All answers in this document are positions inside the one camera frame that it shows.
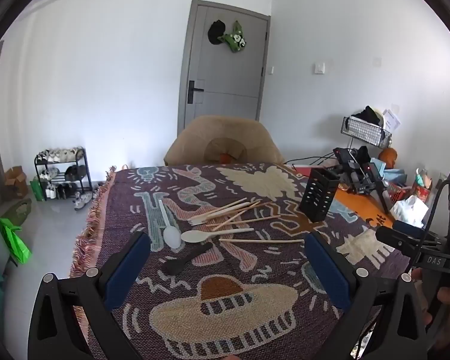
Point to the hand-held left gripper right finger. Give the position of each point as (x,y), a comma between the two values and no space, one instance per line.
(328,270)

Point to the grey sneakers pair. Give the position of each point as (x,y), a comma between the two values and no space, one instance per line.
(83,200)

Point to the black plastic spoon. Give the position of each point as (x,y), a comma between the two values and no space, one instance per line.
(172,267)

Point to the white plastic spoon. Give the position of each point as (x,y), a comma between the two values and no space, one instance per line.
(172,237)

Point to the black cloth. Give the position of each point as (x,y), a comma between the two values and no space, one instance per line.
(367,114)

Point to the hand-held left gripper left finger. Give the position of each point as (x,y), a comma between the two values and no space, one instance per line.
(129,270)

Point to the small orange cushion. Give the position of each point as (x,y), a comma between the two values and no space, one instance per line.
(224,156)

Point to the printed woven blanket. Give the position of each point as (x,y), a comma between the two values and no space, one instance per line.
(247,270)

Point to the light blue packet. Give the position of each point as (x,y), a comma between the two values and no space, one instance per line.
(392,174)

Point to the cardboard box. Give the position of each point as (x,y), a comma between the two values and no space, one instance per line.
(15,182)

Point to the tan beanbag chair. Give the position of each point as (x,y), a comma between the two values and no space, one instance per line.
(195,138)

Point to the black idle gripper device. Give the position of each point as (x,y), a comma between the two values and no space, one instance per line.
(371,180)
(344,155)

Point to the beige wooden spoon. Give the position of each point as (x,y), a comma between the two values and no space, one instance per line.
(193,236)

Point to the pale wooden fork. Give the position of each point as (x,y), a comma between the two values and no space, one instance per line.
(195,221)

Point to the red plastic basket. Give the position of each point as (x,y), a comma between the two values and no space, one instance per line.
(399,191)

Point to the green plush bag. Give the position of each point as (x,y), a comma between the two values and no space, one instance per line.
(234,39)

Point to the wooden chopstick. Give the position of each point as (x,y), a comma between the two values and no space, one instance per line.
(237,215)
(262,240)
(225,207)
(249,208)
(243,221)

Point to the black slotted utensil holder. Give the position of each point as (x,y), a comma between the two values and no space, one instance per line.
(317,198)

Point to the white paper sheet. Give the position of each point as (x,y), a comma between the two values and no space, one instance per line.
(392,120)

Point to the black shoe rack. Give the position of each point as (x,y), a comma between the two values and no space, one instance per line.
(86,172)

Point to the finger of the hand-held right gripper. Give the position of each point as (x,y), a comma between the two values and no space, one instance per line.
(395,238)
(408,228)

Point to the white plastic bag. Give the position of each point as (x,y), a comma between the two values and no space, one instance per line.
(408,210)

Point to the grey door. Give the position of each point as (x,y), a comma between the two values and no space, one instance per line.
(228,75)

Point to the row of shoes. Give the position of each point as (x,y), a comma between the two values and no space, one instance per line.
(58,154)

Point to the white light switch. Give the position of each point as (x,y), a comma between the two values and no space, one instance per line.
(319,68)

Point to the black hanging hat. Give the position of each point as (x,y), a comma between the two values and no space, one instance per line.
(215,32)

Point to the bright green bag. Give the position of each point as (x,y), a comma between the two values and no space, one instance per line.
(17,242)

